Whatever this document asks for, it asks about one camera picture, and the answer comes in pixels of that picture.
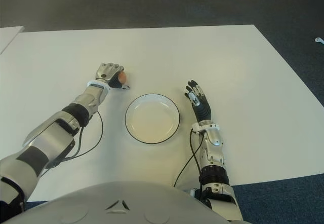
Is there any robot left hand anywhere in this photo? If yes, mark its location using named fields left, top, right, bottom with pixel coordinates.
left=95, top=62, right=131, bottom=91

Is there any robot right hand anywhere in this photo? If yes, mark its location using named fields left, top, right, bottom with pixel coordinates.
left=184, top=80, right=212, bottom=123

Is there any white plate with black rim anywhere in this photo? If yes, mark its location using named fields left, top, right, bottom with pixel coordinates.
left=125, top=93, right=181, bottom=144

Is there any white side table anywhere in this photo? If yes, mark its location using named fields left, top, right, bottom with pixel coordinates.
left=0, top=26, right=25, bottom=55

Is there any grey robot torso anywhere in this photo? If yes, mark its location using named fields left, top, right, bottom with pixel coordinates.
left=17, top=180, right=244, bottom=224

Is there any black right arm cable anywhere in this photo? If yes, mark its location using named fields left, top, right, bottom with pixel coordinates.
left=174, top=130, right=203, bottom=187

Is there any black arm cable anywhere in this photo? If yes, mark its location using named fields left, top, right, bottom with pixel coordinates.
left=174, top=130, right=203, bottom=187
left=40, top=111, right=104, bottom=176

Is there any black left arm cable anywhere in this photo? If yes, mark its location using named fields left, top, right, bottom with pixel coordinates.
left=40, top=111, right=104, bottom=176

